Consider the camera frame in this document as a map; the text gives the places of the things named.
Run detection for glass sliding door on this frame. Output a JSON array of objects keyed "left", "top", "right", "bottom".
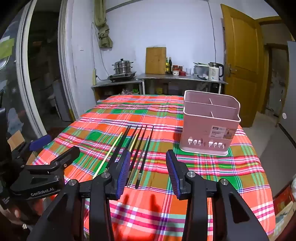
[{"left": 0, "top": 0, "right": 77, "bottom": 144}]

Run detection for hanging green cloth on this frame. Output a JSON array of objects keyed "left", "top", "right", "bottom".
[{"left": 94, "top": 0, "right": 114, "bottom": 49}]

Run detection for white electric kettle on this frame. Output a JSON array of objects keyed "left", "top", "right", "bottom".
[{"left": 208, "top": 62, "right": 224, "bottom": 81}]

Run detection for steel steamer pot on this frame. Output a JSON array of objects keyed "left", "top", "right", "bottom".
[{"left": 112, "top": 59, "right": 134, "bottom": 75}]

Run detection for white rice cooker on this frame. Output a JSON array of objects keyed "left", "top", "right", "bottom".
[{"left": 193, "top": 62, "right": 210, "bottom": 78}]

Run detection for plaid tablecloth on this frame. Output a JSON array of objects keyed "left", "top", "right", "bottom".
[{"left": 35, "top": 94, "right": 277, "bottom": 241}]

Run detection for pink utensil basket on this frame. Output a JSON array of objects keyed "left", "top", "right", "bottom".
[{"left": 179, "top": 90, "right": 241, "bottom": 156}]

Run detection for cardboard box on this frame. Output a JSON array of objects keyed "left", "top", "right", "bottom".
[{"left": 273, "top": 185, "right": 296, "bottom": 232}]

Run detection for grey refrigerator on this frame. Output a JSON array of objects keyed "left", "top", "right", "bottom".
[{"left": 276, "top": 40, "right": 296, "bottom": 149}]

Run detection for low steel shelf unit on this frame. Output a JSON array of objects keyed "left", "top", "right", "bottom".
[{"left": 91, "top": 79, "right": 142, "bottom": 102}]

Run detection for white wall cable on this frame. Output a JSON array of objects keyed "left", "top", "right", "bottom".
[{"left": 206, "top": 0, "right": 218, "bottom": 64}]

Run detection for steel kitchen table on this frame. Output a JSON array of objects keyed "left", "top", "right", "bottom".
[{"left": 137, "top": 73, "right": 228, "bottom": 95}]

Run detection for wooden cutting board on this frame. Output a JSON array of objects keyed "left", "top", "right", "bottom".
[{"left": 145, "top": 47, "right": 167, "bottom": 75}]

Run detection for gas stove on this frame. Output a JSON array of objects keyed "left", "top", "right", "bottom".
[{"left": 107, "top": 72, "right": 137, "bottom": 82}]

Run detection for row of black chopsticks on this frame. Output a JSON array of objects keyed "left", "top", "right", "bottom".
[{"left": 105, "top": 125, "right": 154, "bottom": 189}]

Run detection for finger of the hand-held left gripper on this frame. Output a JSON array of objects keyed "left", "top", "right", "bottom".
[
  {"left": 47, "top": 146, "right": 80, "bottom": 173},
  {"left": 10, "top": 134, "right": 52, "bottom": 165}
]

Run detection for yellow wooden door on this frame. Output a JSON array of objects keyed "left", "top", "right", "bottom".
[{"left": 220, "top": 3, "right": 265, "bottom": 128}]

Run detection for wooden chopstick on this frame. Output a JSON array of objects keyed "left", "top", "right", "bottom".
[
  {"left": 127, "top": 133, "right": 139, "bottom": 154},
  {"left": 93, "top": 132, "right": 123, "bottom": 179}
]

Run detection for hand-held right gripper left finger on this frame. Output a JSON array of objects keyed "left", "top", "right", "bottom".
[{"left": 26, "top": 149, "right": 132, "bottom": 241}]

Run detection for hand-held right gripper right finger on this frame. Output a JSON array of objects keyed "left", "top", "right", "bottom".
[{"left": 166, "top": 149, "right": 271, "bottom": 241}]

